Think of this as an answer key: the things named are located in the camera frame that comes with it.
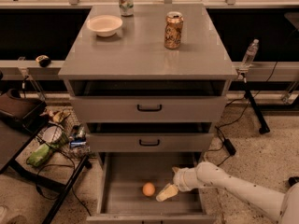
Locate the blue small can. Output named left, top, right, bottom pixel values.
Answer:
left=69, top=141, right=87, bottom=148

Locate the grey drawer cabinet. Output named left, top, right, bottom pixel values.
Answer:
left=58, top=3, right=238, bottom=154

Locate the top grey drawer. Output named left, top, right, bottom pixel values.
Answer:
left=71, top=80, right=226, bottom=122

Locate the black power adapter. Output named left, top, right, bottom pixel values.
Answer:
left=223, top=139, right=236, bottom=156

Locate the green white can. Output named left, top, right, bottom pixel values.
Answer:
left=119, top=0, right=134, bottom=17

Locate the white round container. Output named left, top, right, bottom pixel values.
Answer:
left=42, top=126, right=63, bottom=144

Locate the black stand leg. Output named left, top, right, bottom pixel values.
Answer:
left=241, top=73, right=270, bottom=134

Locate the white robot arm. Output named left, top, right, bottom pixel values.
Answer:
left=156, top=161, right=299, bottom=224

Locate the orange soda can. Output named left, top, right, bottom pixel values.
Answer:
left=164, top=11, right=183, bottom=49

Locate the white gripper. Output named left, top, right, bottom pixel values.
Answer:
left=156, top=167, right=199, bottom=202

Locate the shoe at right edge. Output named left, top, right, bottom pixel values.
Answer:
left=288, top=176, right=299, bottom=186

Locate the bottom grey open drawer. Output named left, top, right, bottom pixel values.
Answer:
left=87, top=152, right=216, bottom=224

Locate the white bowl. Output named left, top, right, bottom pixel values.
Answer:
left=87, top=15, right=122, bottom=37

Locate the middle grey drawer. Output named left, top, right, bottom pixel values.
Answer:
left=87, top=123, right=214, bottom=152

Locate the clear plastic water bottle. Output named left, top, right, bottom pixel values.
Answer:
left=239, top=39, right=259, bottom=73

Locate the orange fruit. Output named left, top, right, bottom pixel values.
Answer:
left=142, top=182, right=155, bottom=197

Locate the black side table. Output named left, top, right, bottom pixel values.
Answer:
left=0, top=89, right=92, bottom=224

